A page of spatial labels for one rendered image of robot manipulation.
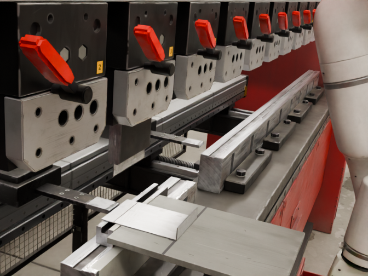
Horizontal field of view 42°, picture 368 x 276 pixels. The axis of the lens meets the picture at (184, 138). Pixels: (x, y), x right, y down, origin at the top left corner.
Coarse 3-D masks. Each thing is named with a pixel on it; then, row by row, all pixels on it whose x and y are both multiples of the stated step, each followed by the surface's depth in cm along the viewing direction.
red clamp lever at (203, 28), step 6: (198, 24) 76; (204, 24) 76; (198, 30) 77; (204, 30) 76; (210, 30) 77; (198, 36) 79; (204, 36) 78; (210, 36) 78; (204, 42) 79; (210, 42) 79; (210, 48) 81; (198, 54) 84; (204, 54) 83; (210, 54) 83; (216, 54) 82
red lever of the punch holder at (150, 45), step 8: (136, 32) 58; (144, 32) 58; (152, 32) 58; (144, 40) 59; (152, 40) 59; (144, 48) 60; (152, 48) 60; (160, 48) 61; (152, 56) 62; (160, 56) 62; (144, 64) 66; (152, 64) 65; (160, 64) 64; (168, 64) 65; (152, 72) 66; (160, 72) 65; (168, 72) 65
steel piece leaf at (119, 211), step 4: (128, 200) 84; (132, 200) 84; (120, 204) 82; (124, 204) 82; (128, 204) 82; (132, 204) 83; (116, 208) 81; (120, 208) 81; (124, 208) 81; (128, 208) 81; (112, 212) 79; (116, 212) 79; (120, 212) 79; (124, 212) 80; (108, 216) 78; (112, 216) 78; (116, 216) 78; (104, 220) 77; (108, 220) 76; (112, 220) 77
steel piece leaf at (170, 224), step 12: (144, 204) 83; (120, 216) 78; (132, 216) 78; (144, 216) 79; (156, 216) 79; (168, 216) 80; (180, 216) 80; (192, 216) 78; (144, 228) 75; (156, 228) 75; (168, 228) 76; (180, 228) 73
